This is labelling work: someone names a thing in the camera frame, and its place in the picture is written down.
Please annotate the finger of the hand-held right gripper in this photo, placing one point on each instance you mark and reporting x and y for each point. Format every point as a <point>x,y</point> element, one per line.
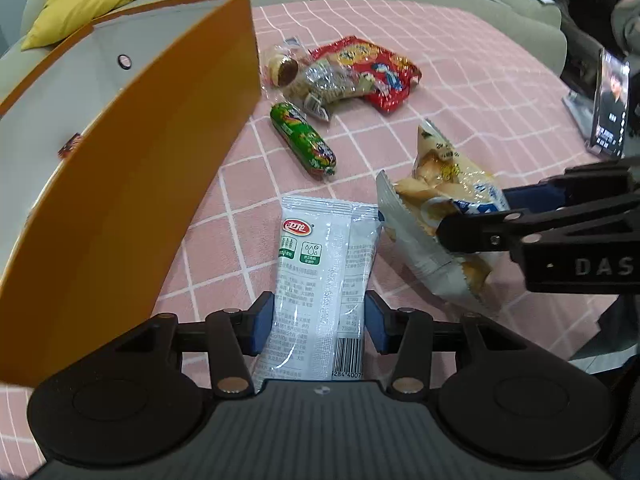
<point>475,232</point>
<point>537,195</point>

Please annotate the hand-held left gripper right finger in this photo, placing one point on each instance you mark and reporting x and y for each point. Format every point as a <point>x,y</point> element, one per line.
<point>375,322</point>

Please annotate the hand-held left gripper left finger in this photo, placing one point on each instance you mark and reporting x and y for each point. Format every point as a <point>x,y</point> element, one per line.
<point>265,320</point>

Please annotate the clear pastry packet blue label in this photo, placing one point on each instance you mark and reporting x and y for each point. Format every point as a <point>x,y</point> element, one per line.
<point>440,180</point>

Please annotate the white green snack packet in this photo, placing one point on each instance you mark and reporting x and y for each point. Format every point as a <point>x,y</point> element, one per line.
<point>310,270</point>

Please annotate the red snack packet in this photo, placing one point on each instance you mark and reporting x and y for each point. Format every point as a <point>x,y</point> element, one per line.
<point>390,75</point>

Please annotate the green sausage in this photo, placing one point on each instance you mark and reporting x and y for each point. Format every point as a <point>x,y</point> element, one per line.
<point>300,135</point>

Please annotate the orange cardboard box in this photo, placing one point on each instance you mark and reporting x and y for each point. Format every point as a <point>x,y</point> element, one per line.
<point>150,160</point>

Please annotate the clear nut packet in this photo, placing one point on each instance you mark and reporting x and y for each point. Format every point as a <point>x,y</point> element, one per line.
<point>325,82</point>

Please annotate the round cake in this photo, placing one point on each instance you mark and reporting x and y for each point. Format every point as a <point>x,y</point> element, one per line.
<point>280,67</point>

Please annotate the grey phone stand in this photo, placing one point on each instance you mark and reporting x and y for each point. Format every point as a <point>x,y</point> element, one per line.
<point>577,115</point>

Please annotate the pink checkered tablecloth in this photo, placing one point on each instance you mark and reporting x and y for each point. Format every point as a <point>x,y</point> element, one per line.
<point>500,110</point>

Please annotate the smartphone with lit screen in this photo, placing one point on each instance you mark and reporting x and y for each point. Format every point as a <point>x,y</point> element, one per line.
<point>610,105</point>

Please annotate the yellow pillow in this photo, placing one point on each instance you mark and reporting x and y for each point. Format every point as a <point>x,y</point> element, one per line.
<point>75,0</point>

